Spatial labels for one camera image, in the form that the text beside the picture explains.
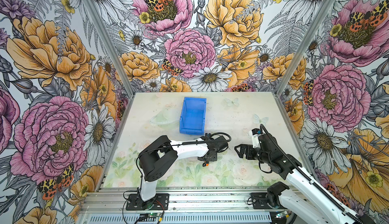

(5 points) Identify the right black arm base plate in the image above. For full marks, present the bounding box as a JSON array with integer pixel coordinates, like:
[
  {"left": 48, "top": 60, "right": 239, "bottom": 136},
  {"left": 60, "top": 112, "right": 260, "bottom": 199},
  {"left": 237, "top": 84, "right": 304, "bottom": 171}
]
[{"left": 247, "top": 192, "right": 284, "bottom": 209}]

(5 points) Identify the aluminium corner post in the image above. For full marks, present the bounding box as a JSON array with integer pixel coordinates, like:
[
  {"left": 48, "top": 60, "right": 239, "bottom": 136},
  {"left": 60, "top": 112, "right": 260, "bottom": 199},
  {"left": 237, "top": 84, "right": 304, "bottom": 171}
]
[
  {"left": 275, "top": 0, "right": 335, "bottom": 97},
  {"left": 82, "top": 0, "right": 135, "bottom": 99}
]

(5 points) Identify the right aluminium corner post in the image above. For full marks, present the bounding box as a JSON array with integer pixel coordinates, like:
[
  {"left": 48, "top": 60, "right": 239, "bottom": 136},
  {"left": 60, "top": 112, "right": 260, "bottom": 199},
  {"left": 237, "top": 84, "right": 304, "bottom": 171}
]
[{"left": 275, "top": 0, "right": 335, "bottom": 97}]

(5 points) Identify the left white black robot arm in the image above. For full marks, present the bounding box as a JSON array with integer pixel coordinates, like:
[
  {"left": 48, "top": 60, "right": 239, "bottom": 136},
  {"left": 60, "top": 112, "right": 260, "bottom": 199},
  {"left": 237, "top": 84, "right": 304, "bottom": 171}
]
[{"left": 135, "top": 132, "right": 232, "bottom": 203}]

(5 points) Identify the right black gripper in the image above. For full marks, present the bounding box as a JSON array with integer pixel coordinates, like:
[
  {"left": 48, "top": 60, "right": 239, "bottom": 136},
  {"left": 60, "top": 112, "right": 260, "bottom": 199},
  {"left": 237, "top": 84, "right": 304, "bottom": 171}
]
[{"left": 234, "top": 143, "right": 271, "bottom": 165}]

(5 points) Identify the blue plastic bin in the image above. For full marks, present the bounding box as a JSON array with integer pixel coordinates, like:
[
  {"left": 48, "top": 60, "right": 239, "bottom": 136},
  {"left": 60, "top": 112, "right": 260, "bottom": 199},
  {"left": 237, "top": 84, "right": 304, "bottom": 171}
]
[{"left": 179, "top": 97, "right": 207, "bottom": 135}]

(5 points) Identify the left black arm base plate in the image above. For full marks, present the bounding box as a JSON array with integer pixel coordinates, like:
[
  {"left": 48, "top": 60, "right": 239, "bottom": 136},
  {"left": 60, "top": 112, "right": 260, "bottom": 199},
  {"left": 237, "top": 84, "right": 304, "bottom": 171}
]
[{"left": 125, "top": 193, "right": 170, "bottom": 211}]

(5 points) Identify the white slotted cable duct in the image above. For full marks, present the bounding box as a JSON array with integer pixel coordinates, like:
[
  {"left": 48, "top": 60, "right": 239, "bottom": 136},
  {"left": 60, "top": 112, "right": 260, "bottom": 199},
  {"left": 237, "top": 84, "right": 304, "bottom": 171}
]
[{"left": 84, "top": 212, "right": 272, "bottom": 224}]

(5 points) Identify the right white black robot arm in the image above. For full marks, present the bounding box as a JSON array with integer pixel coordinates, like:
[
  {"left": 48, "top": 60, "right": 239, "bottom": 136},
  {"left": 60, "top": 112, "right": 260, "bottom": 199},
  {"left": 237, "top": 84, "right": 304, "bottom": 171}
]
[{"left": 234, "top": 125, "right": 374, "bottom": 224}]

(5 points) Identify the right green circuit board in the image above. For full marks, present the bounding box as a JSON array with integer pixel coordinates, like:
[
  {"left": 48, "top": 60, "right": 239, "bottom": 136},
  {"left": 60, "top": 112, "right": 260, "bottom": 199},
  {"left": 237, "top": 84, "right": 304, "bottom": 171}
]
[{"left": 275, "top": 211, "right": 289, "bottom": 219}]

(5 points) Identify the left green circuit board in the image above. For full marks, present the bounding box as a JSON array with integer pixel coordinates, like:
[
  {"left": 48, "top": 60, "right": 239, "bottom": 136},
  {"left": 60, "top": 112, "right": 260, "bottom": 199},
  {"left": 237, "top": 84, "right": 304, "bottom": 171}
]
[{"left": 137, "top": 213, "right": 164, "bottom": 224}]

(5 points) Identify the aluminium front rail frame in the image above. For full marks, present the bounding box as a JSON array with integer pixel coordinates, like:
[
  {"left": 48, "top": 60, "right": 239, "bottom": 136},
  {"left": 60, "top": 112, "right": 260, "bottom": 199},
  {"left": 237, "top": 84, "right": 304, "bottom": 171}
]
[{"left": 80, "top": 188, "right": 286, "bottom": 214}]

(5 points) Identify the green circuit board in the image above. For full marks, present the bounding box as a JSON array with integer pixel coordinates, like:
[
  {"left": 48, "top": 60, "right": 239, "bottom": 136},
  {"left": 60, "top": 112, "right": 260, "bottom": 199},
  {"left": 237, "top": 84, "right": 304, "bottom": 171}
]
[
  {"left": 137, "top": 213, "right": 164, "bottom": 224},
  {"left": 275, "top": 211, "right": 289, "bottom": 219}
]

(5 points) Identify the right black corrugated cable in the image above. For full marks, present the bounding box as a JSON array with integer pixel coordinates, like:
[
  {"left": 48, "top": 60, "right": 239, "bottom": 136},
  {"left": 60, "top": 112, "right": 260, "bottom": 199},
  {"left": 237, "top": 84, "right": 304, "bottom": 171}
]
[{"left": 259, "top": 123, "right": 365, "bottom": 224}]

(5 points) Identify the left aluminium corner post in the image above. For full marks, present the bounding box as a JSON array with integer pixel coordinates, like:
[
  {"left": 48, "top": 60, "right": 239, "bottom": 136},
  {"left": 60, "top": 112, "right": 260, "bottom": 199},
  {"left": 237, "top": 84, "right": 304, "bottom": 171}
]
[{"left": 82, "top": 0, "right": 135, "bottom": 99}]

